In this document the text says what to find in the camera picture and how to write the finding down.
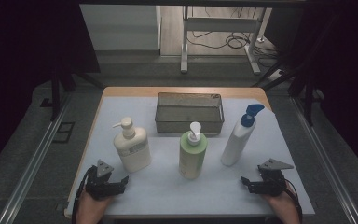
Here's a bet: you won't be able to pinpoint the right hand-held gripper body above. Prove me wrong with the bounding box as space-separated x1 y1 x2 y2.
254 158 295 198

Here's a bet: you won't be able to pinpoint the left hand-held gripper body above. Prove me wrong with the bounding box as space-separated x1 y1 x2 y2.
85 159 121 201

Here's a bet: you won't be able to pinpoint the cream pump bottle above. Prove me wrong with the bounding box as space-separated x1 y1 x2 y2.
112 117 153 174

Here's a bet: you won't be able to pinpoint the white bottle with blue pump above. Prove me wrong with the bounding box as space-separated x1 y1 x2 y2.
220 103 266 167

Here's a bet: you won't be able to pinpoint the green pump bottle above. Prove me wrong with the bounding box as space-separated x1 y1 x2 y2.
178 121 209 180

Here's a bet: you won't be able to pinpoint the metal mesh basket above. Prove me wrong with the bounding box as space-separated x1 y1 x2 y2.
154 91 226 134

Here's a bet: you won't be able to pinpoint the person's left hand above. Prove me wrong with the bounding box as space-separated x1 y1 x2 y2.
75 189 116 224

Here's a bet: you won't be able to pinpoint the person's right hand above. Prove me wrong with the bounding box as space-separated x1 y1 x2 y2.
261 182 301 224

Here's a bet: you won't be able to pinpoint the pale blue table mat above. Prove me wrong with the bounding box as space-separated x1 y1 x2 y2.
65 96 316 217

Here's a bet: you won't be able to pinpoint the black metal stand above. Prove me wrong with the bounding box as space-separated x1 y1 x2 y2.
251 15 325 127
49 60 104 122

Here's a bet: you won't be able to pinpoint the white power strip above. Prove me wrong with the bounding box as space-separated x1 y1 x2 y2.
268 69 286 83

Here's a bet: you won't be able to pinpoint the dark curtain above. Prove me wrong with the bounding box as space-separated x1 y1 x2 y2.
0 0 101 179
263 0 358 182

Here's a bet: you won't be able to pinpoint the white cabinet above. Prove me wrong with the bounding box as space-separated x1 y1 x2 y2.
79 4 162 52

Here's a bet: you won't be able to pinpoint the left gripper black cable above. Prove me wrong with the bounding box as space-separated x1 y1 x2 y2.
71 169 91 224

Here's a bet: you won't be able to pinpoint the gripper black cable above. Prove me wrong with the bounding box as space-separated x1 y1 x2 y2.
71 169 91 224
283 183 303 224

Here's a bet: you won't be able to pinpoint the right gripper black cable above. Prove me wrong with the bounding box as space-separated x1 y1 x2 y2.
283 183 303 224

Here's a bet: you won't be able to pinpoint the aluminium floor rail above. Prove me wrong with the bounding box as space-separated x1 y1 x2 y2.
0 92 73 224
289 96 358 224

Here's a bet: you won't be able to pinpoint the black floor socket frame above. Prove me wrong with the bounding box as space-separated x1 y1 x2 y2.
51 121 76 145

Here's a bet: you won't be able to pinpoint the black floor cables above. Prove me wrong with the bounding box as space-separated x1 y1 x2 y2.
187 6 281 68

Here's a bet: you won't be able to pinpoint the white desk frame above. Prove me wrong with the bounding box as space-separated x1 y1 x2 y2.
180 6 267 76

